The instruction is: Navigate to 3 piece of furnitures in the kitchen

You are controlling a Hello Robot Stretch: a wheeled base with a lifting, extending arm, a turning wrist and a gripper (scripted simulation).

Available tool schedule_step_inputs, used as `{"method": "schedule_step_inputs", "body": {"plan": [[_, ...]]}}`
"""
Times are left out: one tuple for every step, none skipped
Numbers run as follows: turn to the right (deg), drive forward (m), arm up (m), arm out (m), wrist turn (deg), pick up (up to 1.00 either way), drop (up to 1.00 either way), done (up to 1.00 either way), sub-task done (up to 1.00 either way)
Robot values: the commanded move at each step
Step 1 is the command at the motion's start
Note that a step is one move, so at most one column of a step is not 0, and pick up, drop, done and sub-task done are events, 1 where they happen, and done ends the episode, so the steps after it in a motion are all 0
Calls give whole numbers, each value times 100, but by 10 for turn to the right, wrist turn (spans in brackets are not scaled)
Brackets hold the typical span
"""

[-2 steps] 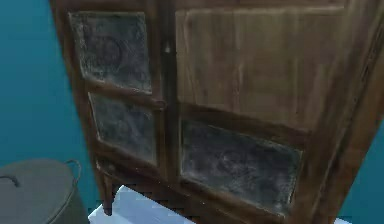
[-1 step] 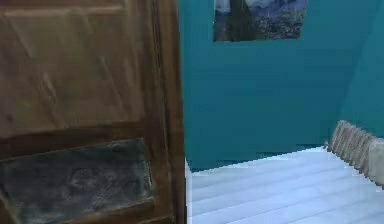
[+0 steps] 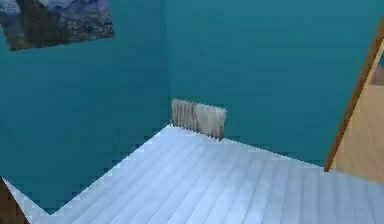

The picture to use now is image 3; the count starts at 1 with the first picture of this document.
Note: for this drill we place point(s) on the dark brown wooden furniture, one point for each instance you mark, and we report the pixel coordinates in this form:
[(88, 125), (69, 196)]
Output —
[(8, 206)]

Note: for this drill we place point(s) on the framed mountain landscape picture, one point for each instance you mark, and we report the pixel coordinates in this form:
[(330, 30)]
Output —
[(56, 21)]

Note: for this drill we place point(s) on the grey ribbed radiator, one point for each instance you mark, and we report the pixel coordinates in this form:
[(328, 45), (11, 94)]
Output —
[(200, 118)]

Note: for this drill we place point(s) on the brown wooden door frame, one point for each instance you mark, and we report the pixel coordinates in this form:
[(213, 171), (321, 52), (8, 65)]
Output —
[(355, 96)]

